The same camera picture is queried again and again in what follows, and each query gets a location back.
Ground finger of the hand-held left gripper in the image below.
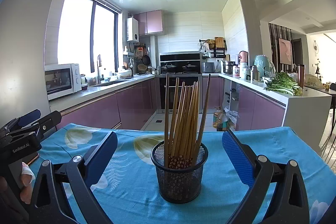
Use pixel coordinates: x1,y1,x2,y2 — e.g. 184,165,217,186
4,109,41,131
5,111,62,141

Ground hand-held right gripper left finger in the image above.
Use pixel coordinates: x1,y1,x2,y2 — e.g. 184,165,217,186
29,131,118,224

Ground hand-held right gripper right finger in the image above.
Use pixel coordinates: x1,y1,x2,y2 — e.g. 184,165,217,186
222,129,311,224

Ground black mesh holder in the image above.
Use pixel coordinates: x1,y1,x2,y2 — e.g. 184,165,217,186
150,140,209,204

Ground bundle of wooden chopsticks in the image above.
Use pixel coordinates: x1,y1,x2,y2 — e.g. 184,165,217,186
164,73,211,169

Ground person's left hand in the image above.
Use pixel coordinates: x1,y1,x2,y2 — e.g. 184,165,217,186
20,161,36,205

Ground white microwave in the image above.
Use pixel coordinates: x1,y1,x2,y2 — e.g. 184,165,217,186
44,63,83,101

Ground blue floral tablecloth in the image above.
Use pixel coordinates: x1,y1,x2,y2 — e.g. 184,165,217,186
26,123,336,224

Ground cooking oil bottle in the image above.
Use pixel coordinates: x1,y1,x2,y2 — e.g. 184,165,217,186
212,106,228,132

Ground pink base cabinet run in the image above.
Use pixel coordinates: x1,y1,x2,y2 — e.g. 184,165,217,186
50,75,160,130
202,75,287,133

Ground steel faucet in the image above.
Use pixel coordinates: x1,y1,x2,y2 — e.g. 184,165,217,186
96,54,104,84

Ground grey refrigerator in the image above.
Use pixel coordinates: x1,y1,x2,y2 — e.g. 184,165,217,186
0,0,70,130

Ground steel vacuum bottle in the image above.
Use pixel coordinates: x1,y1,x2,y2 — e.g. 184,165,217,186
249,65,259,82

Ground leafy green vegetables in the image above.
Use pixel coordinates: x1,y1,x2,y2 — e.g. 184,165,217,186
264,71,302,97

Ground steel stockpot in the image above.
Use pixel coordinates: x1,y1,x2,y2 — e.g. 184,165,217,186
222,60,236,75

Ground window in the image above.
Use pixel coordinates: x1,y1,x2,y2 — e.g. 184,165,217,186
57,0,123,74

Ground silver toaster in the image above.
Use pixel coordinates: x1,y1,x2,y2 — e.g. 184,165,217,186
201,62,216,74

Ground chair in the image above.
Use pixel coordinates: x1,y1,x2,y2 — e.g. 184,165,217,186
321,108,336,165

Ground mint green air fryer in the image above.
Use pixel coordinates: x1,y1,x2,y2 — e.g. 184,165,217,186
254,54,275,78

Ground pink kettle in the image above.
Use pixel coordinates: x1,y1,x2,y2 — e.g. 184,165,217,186
238,50,249,65

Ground brown tumbler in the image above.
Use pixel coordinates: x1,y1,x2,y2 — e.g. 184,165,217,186
297,64,305,89

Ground yellowish plastic bag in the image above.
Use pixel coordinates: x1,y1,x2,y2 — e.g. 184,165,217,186
304,73,325,89

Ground black built-in stove oven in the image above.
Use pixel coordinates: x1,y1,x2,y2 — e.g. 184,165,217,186
159,51,202,113

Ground white water heater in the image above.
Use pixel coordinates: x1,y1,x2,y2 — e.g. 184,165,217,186
126,17,140,43

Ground wall rack with cutting boards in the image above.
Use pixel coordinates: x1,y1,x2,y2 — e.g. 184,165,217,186
199,37,228,58

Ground framed wall picture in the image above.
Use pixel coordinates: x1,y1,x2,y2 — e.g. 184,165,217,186
278,38,292,65

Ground pink wall cabinets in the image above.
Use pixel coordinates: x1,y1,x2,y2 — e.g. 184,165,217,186
134,10,164,36

